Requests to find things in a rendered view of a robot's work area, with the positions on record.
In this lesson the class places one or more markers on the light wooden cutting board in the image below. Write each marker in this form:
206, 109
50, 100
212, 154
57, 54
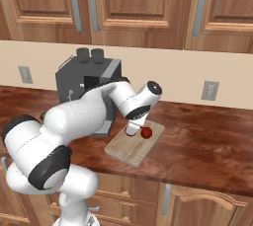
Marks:
131, 149

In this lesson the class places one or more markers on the grey wall socket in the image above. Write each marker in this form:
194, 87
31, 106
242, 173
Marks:
25, 74
210, 90

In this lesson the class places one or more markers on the wooden wall cupboard door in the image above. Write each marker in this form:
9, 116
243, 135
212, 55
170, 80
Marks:
230, 9
138, 6
39, 6

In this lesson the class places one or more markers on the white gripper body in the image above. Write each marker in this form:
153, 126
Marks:
133, 128

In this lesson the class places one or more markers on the grey coffee machine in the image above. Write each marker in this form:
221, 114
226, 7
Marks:
74, 78

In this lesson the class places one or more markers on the wooden base cupboard door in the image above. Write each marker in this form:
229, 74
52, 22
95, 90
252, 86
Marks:
204, 208

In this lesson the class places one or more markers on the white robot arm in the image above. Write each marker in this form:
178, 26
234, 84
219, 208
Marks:
75, 121

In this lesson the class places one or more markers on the green avocado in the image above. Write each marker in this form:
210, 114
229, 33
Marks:
42, 115

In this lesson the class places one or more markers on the wooden drawer front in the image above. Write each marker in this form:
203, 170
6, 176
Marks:
131, 200

